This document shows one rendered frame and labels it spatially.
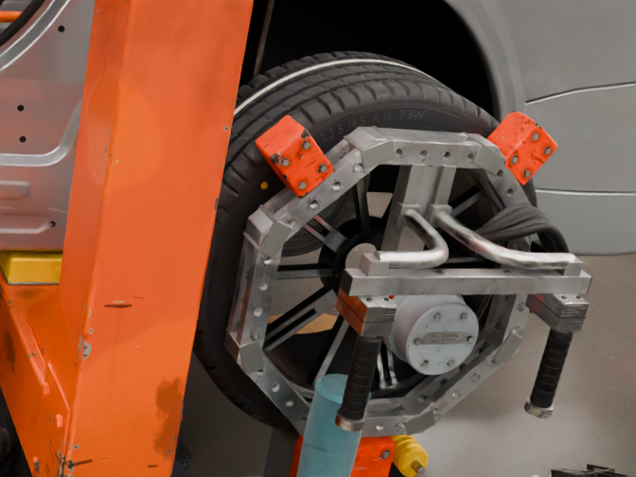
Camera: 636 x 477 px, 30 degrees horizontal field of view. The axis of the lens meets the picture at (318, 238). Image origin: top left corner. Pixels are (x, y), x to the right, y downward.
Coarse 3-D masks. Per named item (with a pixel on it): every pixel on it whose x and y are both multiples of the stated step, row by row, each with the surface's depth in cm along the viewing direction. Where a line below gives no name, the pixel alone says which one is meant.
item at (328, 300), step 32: (352, 192) 197; (480, 192) 206; (320, 224) 195; (352, 224) 202; (384, 224) 201; (480, 224) 214; (320, 256) 203; (448, 256) 209; (288, 320) 201; (288, 352) 219; (320, 352) 209; (352, 352) 224; (384, 352) 213; (384, 384) 214
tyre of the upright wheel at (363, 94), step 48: (240, 96) 198; (288, 96) 192; (336, 96) 187; (384, 96) 188; (432, 96) 191; (240, 144) 188; (336, 144) 187; (240, 192) 184; (528, 192) 207; (240, 240) 188; (240, 384) 199; (288, 432) 209
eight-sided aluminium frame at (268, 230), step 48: (384, 144) 181; (432, 144) 185; (480, 144) 189; (288, 192) 183; (336, 192) 181; (528, 240) 201; (240, 288) 186; (240, 336) 185; (480, 336) 213; (288, 384) 193; (432, 384) 211; (384, 432) 206
